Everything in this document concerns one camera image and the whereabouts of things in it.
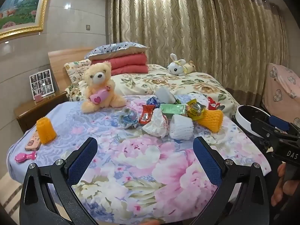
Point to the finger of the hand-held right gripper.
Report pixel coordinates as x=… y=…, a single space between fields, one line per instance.
x=279 y=123
x=262 y=130

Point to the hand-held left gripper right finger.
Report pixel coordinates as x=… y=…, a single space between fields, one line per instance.
x=208 y=161

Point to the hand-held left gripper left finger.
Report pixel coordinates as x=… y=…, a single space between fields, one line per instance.
x=82 y=161

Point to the white trash bin black bag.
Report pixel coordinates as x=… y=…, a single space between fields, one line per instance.
x=243 y=121

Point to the wide orange foam net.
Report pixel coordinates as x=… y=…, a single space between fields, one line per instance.
x=212 y=120

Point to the white foam net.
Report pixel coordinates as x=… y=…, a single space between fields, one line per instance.
x=181 y=126

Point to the yellow snack packet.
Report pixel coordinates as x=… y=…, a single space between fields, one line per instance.
x=195 y=109

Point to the small red packet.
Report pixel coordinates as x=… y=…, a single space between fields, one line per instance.
x=212 y=103

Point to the green snack packet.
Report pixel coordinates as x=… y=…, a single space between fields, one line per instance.
x=173 y=109

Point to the silver blue wrapper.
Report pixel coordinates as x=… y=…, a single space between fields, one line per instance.
x=128 y=118

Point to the white plastic bag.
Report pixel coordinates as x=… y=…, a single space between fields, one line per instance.
x=155 y=124

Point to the red orange wrapper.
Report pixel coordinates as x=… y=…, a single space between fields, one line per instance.
x=146 y=114

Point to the white foam block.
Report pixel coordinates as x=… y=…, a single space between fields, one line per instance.
x=165 y=95

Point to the blue plastic wrapper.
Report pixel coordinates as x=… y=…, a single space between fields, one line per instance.
x=152 y=101

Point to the person's right hand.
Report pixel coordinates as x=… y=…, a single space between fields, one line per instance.
x=280 y=192

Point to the pink heart print cloth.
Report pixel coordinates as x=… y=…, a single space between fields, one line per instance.
x=279 y=89

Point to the tall orange foam net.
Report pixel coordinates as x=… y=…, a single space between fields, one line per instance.
x=45 y=131

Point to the phone in pink case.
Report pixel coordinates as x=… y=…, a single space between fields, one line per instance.
x=32 y=143

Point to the pink hairbrush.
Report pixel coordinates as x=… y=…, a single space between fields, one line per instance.
x=25 y=157

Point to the blue pink floral bedsheet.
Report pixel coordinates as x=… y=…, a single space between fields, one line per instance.
x=140 y=168

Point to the floral cover pillow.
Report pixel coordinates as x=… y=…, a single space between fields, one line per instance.
x=75 y=91

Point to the wooden nightstand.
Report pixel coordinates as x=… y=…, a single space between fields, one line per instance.
x=30 y=112

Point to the pink reed diffuser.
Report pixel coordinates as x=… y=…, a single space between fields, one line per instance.
x=38 y=98

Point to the beige teddy bear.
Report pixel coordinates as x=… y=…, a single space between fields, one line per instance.
x=98 y=79

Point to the cartoon print pillow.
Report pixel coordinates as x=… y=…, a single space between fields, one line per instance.
x=75 y=70

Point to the yellow bear plush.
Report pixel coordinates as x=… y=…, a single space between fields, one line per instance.
x=191 y=66

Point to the white bunny plush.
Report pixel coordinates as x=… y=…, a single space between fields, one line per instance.
x=175 y=68

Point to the wooden headboard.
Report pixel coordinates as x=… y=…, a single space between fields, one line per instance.
x=58 y=63

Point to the cream floral duvet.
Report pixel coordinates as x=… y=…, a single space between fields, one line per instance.
x=145 y=82

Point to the folded red quilt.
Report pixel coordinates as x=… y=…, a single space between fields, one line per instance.
x=129 y=63

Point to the panda print pillow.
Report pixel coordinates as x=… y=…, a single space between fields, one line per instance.
x=112 y=49

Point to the beige patterned curtain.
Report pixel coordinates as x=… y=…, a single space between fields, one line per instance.
x=199 y=28

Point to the gold framed landscape painting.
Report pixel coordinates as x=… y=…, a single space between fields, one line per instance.
x=21 y=7

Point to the black white photo frame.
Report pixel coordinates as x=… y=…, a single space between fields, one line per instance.
x=44 y=80

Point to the wall switch plate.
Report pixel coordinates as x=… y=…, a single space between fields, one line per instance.
x=88 y=27

